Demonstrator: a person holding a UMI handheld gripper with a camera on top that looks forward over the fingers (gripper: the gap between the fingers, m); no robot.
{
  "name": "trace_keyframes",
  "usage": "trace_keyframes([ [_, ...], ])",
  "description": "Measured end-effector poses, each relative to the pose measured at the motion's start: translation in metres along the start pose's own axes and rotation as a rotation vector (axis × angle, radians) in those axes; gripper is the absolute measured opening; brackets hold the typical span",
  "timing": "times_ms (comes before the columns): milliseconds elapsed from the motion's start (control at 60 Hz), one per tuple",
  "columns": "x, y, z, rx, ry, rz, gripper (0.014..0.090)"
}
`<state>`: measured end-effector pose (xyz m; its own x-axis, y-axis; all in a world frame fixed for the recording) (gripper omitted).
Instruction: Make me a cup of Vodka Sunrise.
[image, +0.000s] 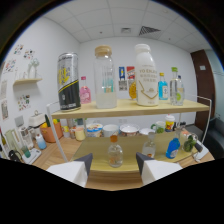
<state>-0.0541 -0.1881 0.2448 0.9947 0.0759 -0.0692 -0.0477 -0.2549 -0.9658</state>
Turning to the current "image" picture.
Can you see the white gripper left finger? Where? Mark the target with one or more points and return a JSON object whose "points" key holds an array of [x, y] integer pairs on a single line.
{"points": [[73, 171]]}

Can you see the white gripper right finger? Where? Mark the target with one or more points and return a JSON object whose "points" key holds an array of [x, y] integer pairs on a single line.
{"points": [[158, 168]]}

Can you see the clear bottle orange cap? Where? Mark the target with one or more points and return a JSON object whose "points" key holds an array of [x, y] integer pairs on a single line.
{"points": [[115, 155]]}

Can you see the clear bottle green cap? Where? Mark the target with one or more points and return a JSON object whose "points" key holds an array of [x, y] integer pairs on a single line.
{"points": [[175, 90]]}

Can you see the clear bottle red label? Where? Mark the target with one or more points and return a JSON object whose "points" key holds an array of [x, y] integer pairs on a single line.
{"points": [[149, 148]]}

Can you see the yellow mug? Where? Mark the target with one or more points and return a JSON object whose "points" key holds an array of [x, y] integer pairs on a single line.
{"points": [[80, 134]]}

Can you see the glass jar of limes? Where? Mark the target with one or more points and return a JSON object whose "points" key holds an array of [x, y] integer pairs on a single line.
{"points": [[190, 143]]}

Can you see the green white mug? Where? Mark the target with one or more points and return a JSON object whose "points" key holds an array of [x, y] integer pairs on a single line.
{"points": [[159, 127]]}

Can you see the small white blue bottle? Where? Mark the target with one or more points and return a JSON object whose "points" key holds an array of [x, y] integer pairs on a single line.
{"points": [[41, 142]]}

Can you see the white tray with items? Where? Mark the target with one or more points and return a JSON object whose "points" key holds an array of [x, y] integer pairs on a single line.
{"points": [[31, 156]]}

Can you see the orange pot with utensils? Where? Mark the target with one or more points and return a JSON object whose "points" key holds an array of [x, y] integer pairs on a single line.
{"points": [[50, 131]]}

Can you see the patterned bowl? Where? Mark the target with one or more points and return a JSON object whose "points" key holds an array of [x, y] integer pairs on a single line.
{"points": [[94, 130]]}

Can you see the white notebook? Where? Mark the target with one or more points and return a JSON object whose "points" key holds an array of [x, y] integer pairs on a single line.
{"points": [[202, 150]]}

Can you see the white bowl red rim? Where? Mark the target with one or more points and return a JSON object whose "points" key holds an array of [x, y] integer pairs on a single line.
{"points": [[129, 130]]}

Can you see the plain white bowl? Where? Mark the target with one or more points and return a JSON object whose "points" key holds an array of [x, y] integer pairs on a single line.
{"points": [[111, 130]]}

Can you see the white box appliance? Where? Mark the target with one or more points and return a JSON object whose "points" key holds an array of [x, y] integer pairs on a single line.
{"points": [[36, 120]]}

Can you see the black chair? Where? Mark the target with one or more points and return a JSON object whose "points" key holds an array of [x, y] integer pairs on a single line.
{"points": [[215, 136]]}

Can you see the two-tier wooden shelf rack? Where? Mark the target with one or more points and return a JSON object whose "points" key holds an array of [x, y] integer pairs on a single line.
{"points": [[130, 107]]}

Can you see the small pink bottle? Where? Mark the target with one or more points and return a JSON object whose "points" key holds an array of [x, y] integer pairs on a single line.
{"points": [[85, 95]]}

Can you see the blue bottle yellow cap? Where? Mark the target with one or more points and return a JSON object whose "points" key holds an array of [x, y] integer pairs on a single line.
{"points": [[163, 90]]}

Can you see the clear bottle blue cap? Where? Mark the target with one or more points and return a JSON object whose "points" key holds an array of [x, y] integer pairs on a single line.
{"points": [[182, 87]]}

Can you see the tall black yellow can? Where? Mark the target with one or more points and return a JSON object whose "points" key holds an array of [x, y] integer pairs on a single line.
{"points": [[69, 83]]}

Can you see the large white milk bottle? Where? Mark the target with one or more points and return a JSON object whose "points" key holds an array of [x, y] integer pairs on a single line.
{"points": [[146, 80]]}

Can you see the grey printed sheet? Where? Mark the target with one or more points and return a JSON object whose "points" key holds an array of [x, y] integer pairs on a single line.
{"points": [[122, 86]]}

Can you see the small teal bottle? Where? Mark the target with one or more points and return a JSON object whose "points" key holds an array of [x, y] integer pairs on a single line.
{"points": [[108, 87]]}

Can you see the brown door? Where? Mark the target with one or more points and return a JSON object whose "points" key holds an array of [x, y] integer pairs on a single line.
{"points": [[200, 86]]}

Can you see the red poster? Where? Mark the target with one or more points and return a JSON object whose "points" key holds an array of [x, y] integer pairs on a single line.
{"points": [[130, 72]]}

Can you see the blue poster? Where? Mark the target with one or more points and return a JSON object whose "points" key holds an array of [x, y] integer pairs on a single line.
{"points": [[122, 74]]}

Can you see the glass jar wooden lid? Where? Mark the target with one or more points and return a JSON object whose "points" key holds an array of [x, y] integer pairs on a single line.
{"points": [[105, 66]]}

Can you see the white figurine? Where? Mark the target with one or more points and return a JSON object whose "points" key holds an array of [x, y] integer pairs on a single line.
{"points": [[33, 68]]}

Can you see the ceiling air vent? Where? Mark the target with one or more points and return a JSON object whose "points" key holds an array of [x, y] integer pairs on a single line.
{"points": [[149, 30]]}

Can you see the wooden wall shelf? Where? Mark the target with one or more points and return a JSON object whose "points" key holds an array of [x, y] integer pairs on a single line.
{"points": [[28, 80]]}

